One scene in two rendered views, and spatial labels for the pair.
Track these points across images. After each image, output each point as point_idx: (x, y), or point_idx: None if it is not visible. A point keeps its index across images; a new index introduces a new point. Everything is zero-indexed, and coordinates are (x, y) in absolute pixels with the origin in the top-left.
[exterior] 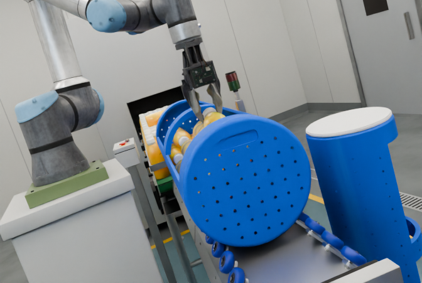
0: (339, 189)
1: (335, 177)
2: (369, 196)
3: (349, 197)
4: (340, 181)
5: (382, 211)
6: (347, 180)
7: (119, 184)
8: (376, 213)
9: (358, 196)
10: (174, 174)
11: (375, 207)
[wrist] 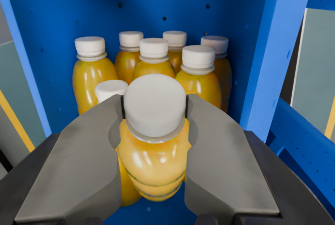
0: None
1: None
2: (326, 6)
3: None
4: None
5: (318, 8)
6: None
7: None
8: (311, 6)
9: None
10: (44, 131)
11: (317, 6)
